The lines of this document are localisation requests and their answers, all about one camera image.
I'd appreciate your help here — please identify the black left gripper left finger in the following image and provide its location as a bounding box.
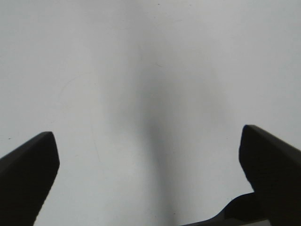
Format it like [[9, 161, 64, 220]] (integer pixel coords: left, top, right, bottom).
[[0, 132, 60, 226]]

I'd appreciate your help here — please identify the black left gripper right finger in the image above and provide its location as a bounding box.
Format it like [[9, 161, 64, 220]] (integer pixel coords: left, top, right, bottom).
[[239, 125, 301, 226]]

